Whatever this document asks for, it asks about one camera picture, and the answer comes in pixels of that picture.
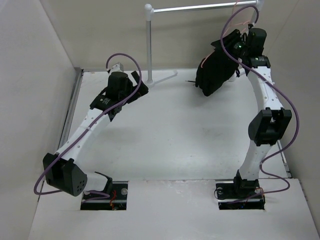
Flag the black trousers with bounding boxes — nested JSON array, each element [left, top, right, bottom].
[[195, 39, 239, 97]]

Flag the pink wire hanger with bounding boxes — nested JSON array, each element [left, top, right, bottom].
[[199, 0, 260, 69]]

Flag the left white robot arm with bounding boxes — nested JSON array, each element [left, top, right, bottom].
[[42, 70, 149, 200]]

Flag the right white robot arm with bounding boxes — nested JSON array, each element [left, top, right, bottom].
[[231, 28, 292, 199]]

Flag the white clothes rack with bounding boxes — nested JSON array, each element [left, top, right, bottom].
[[144, 0, 265, 88]]

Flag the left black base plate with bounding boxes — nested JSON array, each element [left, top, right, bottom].
[[80, 181, 129, 211]]

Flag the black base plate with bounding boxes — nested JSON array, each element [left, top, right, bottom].
[[80, 181, 129, 211], [214, 181, 266, 210]]

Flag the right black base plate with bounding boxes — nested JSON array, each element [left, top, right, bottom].
[[214, 181, 266, 210]]

